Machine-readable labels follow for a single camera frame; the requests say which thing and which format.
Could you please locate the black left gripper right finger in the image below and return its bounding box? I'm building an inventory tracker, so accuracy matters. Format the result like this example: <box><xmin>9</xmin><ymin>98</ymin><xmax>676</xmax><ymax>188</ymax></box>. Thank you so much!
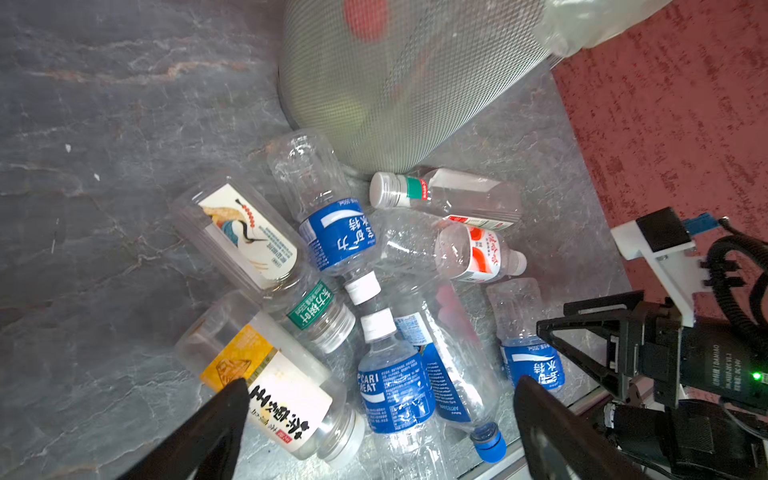
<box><xmin>514</xmin><ymin>375</ymin><xmax>652</xmax><ymax>480</ymax></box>

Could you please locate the red white label bottle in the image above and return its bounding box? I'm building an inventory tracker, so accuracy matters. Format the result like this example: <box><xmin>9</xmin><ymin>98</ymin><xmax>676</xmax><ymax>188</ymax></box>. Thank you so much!
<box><xmin>377</xmin><ymin>209</ymin><xmax>529</xmax><ymax>284</ymax></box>

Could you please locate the crane label clear bottle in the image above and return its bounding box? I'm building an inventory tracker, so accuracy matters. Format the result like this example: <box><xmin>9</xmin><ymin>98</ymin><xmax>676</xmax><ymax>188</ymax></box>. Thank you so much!
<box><xmin>170</xmin><ymin>174</ymin><xmax>356</xmax><ymax>354</ymax></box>

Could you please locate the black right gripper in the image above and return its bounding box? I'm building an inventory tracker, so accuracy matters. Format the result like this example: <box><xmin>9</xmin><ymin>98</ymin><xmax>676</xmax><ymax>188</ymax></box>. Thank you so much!
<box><xmin>535</xmin><ymin>290</ymin><xmax>768</xmax><ymax>415</ymax></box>

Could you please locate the small blue label bottle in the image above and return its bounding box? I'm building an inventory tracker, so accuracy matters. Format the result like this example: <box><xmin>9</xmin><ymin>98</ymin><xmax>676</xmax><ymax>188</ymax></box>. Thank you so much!
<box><xmin>486</xmin><ymin>278</ymin><xmax>566</xmax><ymax>392</ymax></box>

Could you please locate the Pocari Sweat blue bottle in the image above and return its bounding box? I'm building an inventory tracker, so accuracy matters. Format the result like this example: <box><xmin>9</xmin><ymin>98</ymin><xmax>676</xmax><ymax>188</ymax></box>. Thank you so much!
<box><xmin>357</xmin><ymin>308</ymin><xmax>450</xmax><ymax>479</ymax></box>

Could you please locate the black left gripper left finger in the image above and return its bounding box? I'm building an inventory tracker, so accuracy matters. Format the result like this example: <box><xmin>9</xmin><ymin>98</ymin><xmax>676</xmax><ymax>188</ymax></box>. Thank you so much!
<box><xmin>121</xmin><ymin>379</ymin><xmax>250</xmax><ymax>479</ymax></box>

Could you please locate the blue cap clear bottle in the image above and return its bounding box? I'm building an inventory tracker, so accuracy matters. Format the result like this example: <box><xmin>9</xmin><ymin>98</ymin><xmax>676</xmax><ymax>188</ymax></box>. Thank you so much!
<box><xmin>390</xmin><ymin>279</ymin><xmax>506</xmax><ymax>464</ymax></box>

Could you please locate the yellow label tea bottle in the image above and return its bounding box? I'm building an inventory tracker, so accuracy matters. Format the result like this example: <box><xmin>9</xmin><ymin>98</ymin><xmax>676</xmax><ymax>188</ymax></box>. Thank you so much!
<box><xmin>175</xmin><ymin>291</ymin><xmax>366</xmax><ymax>469</ymax></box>

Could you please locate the clear plastic bin liner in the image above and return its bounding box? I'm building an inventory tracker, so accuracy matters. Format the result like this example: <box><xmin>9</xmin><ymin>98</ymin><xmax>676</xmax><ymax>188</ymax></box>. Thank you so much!
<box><xmin>533</xmin><ymin>0</ymin><xmax>670</xmax><ymax>58</ymax></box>

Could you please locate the black corrugated cable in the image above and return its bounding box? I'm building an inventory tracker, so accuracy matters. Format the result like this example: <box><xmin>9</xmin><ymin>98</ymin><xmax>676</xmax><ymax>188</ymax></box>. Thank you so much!
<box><xmin>704</xmin><ymin>233</ymin><xmax>768</xmax><ymax>343</ymax></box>

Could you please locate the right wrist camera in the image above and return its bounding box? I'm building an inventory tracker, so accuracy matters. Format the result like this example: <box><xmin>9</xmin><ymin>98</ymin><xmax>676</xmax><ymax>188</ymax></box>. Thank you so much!
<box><xmin>611</xmin><ymin>207</ymin><xmax>711</xmax><ymax>328</ymax></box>

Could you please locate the green band square bottle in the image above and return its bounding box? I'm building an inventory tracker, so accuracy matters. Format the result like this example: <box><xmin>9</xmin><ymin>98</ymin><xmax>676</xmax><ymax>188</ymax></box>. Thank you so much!
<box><xmin>369</xmin><ymin>166</ymin><xmax>523</xmax><ymax>231</ymax></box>

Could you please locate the grey mesh waste bin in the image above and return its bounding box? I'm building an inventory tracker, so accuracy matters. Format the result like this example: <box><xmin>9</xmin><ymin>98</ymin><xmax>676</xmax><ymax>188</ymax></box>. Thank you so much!
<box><xmin>278</xmin><ymin>1</ymin><xmax>547</xmax><ymax>174</ymax></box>

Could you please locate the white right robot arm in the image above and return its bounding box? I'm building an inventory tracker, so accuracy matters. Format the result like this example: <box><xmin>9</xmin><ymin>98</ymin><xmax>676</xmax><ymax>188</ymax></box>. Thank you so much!
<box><xmin>536</xmin><ymin>291</ymin><xmax>767</xmax><ymax>479</ymax></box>

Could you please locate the blue label bottle near bin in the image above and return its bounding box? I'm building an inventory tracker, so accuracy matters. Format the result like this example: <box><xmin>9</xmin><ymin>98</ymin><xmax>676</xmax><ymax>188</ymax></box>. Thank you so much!
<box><xmin>266</xmin><ymin>130</ymin><xmax>381</xmax><ymax>305</ymax></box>

